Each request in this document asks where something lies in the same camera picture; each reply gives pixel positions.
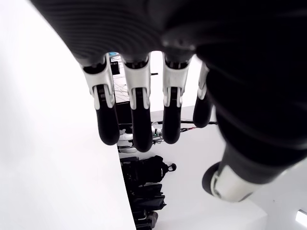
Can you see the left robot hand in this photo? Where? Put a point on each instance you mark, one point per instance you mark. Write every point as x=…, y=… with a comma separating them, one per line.
x=216, y=48

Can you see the black backpack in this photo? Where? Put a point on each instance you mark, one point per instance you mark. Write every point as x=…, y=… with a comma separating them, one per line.
x=153, y=169

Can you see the black folded chairs stack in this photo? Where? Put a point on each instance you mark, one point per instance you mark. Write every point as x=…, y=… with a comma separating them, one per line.
x=144, y=198

